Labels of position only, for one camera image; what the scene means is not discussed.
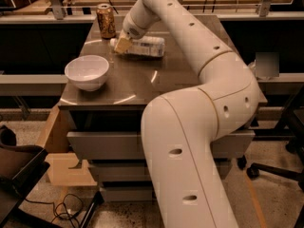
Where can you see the middle grey drawer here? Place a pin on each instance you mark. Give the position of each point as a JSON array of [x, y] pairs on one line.
[[119, 170]]

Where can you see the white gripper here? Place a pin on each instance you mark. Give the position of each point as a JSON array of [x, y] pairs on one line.
[[132, 28]]

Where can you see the gold soda can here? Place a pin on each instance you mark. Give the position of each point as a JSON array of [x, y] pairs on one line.
[[106, 22]]

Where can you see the white bowl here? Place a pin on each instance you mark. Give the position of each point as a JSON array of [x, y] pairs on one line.
[[87, 72]]

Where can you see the clear plastic water bottle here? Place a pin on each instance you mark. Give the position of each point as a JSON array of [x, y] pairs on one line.
[[147, 46]]

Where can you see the top grey drawer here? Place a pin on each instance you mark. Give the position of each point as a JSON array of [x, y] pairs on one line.
[[128, 145]]

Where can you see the bottom grey drawer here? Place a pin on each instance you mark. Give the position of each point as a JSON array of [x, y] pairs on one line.
[[127, 193]]

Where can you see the grey drawer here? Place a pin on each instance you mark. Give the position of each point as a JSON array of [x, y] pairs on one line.
[[119, 170], [128, 145], [127, 193]]

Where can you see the grey drawer cabinet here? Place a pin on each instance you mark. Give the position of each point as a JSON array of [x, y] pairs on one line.
[[132, 83]]

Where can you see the black chair base right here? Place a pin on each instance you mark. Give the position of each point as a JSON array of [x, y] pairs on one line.
[[282, 146]]

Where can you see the black office chair left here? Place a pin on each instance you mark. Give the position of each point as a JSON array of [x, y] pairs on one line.
[[20, 169]]

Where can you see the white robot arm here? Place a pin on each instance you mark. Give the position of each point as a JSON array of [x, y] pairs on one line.
[[178, 127]]

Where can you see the cardboard box on floor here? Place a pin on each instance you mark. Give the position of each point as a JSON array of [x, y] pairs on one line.
[[65, 168]]

